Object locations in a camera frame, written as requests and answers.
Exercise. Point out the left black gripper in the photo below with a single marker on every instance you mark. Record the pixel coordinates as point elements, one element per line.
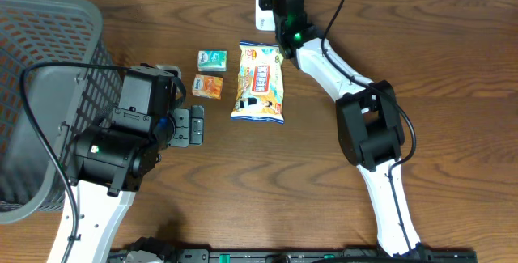
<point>185,121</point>

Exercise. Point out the orange small box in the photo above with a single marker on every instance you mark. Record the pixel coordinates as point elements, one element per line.
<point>206,86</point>

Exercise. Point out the teal silver small box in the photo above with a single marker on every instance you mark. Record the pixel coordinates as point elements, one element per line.
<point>212,60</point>

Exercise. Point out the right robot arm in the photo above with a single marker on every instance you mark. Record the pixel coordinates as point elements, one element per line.
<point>375,134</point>

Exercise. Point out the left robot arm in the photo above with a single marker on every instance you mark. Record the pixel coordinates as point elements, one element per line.
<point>108,163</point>

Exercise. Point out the white barcode scanner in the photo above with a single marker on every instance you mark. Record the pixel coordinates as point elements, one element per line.
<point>264,18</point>

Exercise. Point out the grey plastic mesh basket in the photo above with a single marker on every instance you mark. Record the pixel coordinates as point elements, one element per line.
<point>65,97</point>

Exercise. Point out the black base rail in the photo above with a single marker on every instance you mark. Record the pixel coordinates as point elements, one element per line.
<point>152,250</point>

